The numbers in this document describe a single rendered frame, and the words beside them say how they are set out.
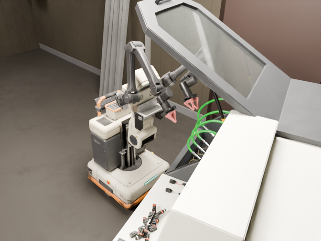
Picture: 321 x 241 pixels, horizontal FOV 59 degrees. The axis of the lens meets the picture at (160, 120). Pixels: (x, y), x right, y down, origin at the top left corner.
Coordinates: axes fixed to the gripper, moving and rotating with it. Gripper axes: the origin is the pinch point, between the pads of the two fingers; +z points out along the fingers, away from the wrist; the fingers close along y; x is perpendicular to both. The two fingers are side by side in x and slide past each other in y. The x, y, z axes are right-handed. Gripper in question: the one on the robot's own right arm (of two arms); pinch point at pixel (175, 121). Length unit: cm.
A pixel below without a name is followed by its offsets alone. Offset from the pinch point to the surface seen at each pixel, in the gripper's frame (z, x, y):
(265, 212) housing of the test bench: 43, -55, 73
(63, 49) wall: -264, 195, -391
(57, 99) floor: -136, 78, -299
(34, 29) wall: -360, 192, -449
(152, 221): 38, -55, 5
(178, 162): 25.4, -3.9, -15.1
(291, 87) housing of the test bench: 20, 45, 56
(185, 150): 22.0, 10.6, -18.3
